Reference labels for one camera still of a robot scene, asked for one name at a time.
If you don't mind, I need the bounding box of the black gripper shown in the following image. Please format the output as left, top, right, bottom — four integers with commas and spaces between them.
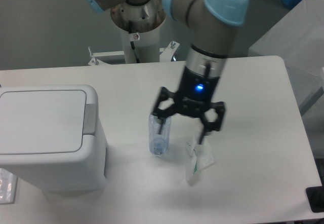
151, 67, 226, 145

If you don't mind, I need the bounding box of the white push-lid trash can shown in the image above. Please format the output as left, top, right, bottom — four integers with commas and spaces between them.
1, 85, 108, 192

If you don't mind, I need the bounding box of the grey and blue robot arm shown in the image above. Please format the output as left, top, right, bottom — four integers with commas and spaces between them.
87, 0, 250, 139

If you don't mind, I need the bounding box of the clear plastic water bottle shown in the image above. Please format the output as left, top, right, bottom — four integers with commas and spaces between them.
148, 114, 171, 156

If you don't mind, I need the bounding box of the crumpled white plastic wrapper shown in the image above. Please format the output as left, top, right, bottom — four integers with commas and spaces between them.
185, 131, 216, 184

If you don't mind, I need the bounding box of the white cloth covered box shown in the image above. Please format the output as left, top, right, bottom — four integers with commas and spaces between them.
248, 0, 323, 115

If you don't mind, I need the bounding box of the black device at table edge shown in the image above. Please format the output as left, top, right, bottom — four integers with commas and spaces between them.
306, 186, 323, 213

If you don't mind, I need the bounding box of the clear plastic sheet under bin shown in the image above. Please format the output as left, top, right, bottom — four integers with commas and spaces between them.
1, 168, 18, 205

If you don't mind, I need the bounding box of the white pedestal base bracket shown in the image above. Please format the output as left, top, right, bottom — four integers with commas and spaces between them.
87, 41, 180, 66

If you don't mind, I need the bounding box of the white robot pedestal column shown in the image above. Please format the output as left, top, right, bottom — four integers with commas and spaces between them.
110, 0, 168, 64

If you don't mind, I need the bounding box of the black cable on pedestal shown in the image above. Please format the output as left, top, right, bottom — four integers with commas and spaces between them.
128, 20, 140, 64

